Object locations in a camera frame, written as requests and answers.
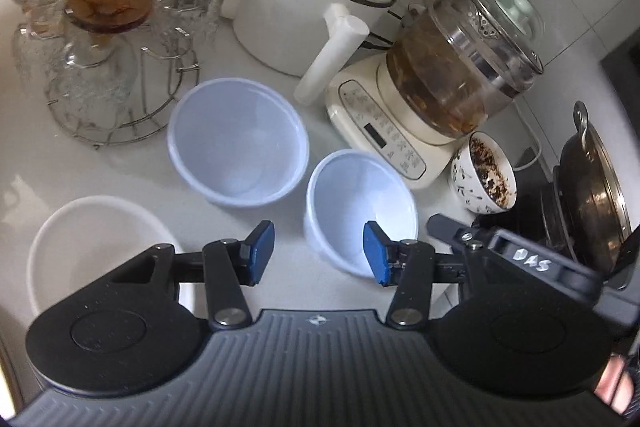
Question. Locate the white patterned bowl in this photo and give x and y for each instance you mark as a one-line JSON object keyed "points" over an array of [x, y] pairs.
{"points": [[480, 177]]}

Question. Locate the wok with glass lid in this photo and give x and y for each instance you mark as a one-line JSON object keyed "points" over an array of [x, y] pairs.
{"points": [[590, 187]]}

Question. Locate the cream kettle base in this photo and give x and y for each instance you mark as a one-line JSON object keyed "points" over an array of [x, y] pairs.
{"points": [[370, 112]]}

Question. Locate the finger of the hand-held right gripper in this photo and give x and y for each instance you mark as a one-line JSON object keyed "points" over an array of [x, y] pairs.
{"points": [[452, 232]]}

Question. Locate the cluster of clear glass cups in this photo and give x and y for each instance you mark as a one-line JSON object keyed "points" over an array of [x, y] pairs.
{"points": [[75, 77]]}

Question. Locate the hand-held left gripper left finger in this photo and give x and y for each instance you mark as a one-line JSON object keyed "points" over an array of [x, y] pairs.
{"points": [[261, 252]]}

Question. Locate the person's right hand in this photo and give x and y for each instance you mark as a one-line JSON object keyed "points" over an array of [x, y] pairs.
{"points": [[615, 384]]}

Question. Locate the white electric pot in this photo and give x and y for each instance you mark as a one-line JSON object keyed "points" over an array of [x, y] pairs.
{"points": [[300, 2]]}

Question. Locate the blue plastic bowl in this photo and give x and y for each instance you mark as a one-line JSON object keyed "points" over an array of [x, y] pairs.
{"points": [[350, 192], [237, 142]]}

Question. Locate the black stove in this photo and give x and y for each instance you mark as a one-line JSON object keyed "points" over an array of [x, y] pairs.
{"points": [[530, 207]]}

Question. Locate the glass kettle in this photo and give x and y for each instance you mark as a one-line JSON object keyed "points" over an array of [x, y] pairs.
{"points": [[450, 72]]}

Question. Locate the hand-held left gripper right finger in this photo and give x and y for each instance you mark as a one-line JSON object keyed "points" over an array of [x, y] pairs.
{"points": [[377, 254]]}

